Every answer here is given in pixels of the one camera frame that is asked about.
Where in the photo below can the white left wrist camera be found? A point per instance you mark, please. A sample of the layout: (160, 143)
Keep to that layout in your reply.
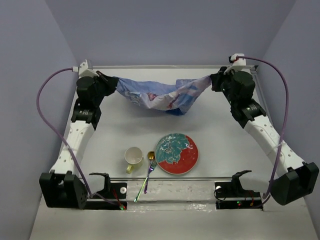
(85, 69)

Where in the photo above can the gold spoon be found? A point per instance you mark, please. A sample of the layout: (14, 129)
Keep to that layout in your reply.
(151, 157)

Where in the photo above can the blue princess print cloth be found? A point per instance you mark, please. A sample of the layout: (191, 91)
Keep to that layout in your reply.
(174, 99)

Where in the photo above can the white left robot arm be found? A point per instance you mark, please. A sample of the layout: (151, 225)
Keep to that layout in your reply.
(65, 185)

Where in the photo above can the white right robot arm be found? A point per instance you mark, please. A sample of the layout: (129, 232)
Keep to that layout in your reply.
(296, 178)

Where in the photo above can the red and teal plate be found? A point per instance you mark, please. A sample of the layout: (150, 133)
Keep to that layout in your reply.
(176, 154)

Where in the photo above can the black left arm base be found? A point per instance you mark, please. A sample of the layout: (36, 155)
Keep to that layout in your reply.
(107, 194)

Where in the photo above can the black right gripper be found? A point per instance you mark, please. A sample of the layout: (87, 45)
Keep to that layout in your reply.
(217, 78)

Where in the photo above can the pale yellow mug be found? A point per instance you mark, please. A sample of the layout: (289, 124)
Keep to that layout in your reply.
(134, 158)

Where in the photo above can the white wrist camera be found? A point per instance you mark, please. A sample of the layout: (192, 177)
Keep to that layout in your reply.
(85, 69)
(237, 61)

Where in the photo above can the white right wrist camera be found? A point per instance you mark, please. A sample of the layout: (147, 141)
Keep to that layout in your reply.
(237, 61)

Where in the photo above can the iridescent fork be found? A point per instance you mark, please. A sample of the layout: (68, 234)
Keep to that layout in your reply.
(143, 185)

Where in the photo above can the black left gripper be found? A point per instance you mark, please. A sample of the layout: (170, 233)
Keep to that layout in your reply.
(110, 82)

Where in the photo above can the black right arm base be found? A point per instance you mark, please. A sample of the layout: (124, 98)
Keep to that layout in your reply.
(230, 195)

